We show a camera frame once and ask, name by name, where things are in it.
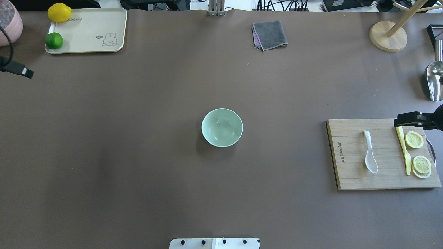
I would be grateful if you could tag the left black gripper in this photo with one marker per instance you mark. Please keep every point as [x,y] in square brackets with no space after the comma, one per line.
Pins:
[14,68]

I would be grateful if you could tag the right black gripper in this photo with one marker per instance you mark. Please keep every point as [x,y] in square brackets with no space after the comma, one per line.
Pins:
[412,119]

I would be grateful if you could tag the light green bowl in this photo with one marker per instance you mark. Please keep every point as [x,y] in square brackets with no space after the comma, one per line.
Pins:
[222,127]

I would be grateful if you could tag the pink bowl with ice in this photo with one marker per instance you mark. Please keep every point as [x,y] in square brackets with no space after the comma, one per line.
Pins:
[10,20]

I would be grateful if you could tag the white ceramic spoon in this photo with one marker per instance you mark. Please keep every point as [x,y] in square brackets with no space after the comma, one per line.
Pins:
[369,159]

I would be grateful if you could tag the yellow plastic knife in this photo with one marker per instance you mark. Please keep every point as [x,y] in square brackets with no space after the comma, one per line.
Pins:
[406,154]

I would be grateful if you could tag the lemon slice near knife blade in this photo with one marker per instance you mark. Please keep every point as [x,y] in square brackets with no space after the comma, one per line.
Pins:
[421,167]

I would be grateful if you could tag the green lime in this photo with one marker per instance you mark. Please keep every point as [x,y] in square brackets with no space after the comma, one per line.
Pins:
[54,41]

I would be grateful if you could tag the steel scoop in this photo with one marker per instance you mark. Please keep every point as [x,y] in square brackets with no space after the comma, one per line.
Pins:
[434,74]

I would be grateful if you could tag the bamboo cutting board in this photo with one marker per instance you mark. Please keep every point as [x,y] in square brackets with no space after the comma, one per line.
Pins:
[349,147]

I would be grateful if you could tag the yellow lemon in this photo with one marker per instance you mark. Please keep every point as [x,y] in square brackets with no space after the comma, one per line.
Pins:
[59,12]

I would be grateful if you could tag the wooden mug tree stand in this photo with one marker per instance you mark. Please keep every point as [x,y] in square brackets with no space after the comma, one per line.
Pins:
[389,36]

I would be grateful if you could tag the cream tray with bunny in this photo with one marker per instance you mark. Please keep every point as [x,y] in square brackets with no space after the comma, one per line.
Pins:
[91,30]

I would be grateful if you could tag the grey folded cloth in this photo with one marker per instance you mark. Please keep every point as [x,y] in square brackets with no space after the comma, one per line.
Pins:
[269,35]

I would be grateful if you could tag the lemon slice near knife handle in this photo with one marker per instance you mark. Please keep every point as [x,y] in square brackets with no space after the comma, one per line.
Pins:
[414,140]

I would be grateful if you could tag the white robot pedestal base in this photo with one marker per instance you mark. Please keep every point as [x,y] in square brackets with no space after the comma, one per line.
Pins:
[215,243]

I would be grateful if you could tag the aluminium frame post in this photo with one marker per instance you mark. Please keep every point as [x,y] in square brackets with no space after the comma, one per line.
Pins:
[216,7]

